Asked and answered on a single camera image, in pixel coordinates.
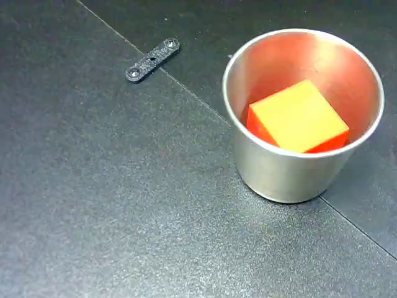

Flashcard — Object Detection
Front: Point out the red cube block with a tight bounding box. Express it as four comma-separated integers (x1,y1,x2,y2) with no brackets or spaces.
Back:
246,79,350,155

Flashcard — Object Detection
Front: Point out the stainless steel cup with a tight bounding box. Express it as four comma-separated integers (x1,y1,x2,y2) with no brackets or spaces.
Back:
222,28,386,204

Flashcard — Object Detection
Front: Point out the black flat screwed bracket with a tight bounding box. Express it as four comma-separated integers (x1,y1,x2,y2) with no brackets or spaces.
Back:
125,37,181,84

